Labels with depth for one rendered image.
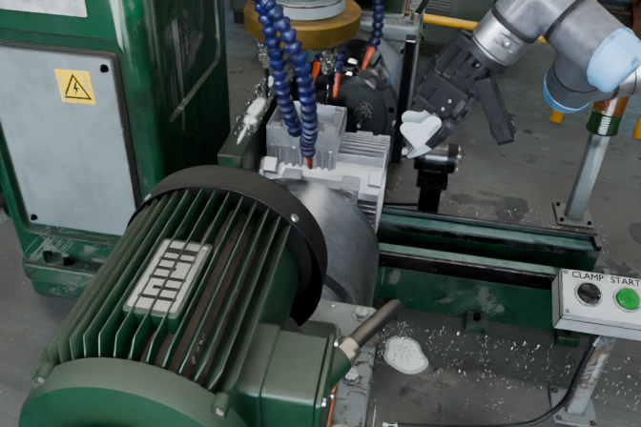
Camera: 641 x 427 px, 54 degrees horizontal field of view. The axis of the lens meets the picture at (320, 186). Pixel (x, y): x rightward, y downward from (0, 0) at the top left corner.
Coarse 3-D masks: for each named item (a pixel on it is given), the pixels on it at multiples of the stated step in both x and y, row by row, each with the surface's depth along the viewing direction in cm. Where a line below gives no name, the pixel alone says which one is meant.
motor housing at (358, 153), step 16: (352, 144) 107; (368, 144) 107; (384, 144) 107; (352, 160) 105; (368, 160) 105; (384, 160) 106; (272, 176) 107; (304, 176) 106; (320, 176) 106; (336, 176) 105; (384, 176) 119; (368, 192) 104; (368, 208) 104
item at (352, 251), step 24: (312, 192) 85; (336, 192) 87; (336, 216) 83; (360, 216) 87; (336, 240) 80; (360, 240) 84; (336, 264) 77; (360, 264) 81; (336, 288) 76; (360, 288) 79
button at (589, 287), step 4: (584, 284) 85; (588, 284) 85; (592, 284) 85; (580, 288) 85; (584, 288) 85; (588, 288) 84; (592, 288) 84; (596, 288) 84; (580, 292) 84; (584, 292) 84; (588, 292) 84; (592, 292) 84; (596, 292) 84; (600, 292) 84; (580, 296) 84; (584, 296) 84; (588, 296) 84; (592, 296) 84; (596, 296) 84; (600, 296) 84; (584, 300) 84; (588, 300) 84; (592, 300) 84; (596, 300) 84
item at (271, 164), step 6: (270, 156) 105; (264, 162) 105; (270, 162) 105; (276, 162) 105; (264, 168) 105; (270, 168) 105; (276, 168) 105; (372, 174) 103; (378, 174) 103; (372, 180) 103; (378, 180) 102; (372, 186) 103; (378, 186) 102
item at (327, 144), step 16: (320, 112) 111; (336, 112) 109; (272, 128) 103; (320, 128) 107; (336, 128) 110; (272, 144) 105; (288, 144) 105; (320, 144) 103; (336, 144) 103; (288, 160) 106; (304, 160) 106; (320, 160) 105; (336, 160) 105
